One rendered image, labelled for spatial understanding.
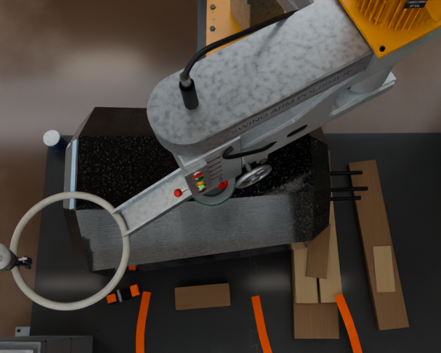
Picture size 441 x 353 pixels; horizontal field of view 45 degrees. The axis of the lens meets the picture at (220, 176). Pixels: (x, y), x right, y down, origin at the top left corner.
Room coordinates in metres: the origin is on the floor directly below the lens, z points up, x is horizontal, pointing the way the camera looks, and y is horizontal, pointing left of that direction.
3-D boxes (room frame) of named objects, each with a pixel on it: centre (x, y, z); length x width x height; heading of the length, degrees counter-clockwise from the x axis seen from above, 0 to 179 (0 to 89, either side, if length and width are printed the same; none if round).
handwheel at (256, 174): (0.52, -0.11, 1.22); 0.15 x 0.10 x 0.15; 108
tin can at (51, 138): (1.23, 0.95, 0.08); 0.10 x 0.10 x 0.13
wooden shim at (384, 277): (0.14, -0.80, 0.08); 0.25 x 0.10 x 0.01; 171
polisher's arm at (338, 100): (0.71, -0.34, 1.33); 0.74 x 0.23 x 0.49; 108
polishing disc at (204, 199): (0.60, 0.04, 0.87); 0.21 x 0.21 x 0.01
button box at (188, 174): (0.47, 0.07, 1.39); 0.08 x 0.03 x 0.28; 108
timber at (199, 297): (0.16, 0.21, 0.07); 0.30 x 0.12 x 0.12; 85
